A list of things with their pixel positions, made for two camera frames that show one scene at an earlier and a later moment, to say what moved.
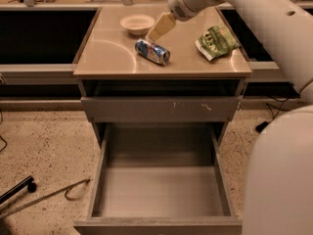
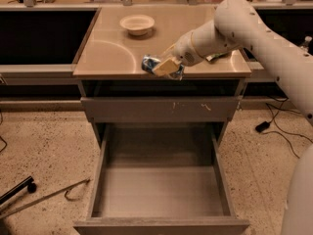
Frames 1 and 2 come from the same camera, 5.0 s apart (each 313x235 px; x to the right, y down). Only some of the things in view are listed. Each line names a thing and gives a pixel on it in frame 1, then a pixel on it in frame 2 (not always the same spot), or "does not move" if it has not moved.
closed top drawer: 160,109 does not move
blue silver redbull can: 153,51 -> 149,63
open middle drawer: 160,179 does not move
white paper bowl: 137,24 does not move
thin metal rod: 67,188 does not move
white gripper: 180,4 -> 183,52
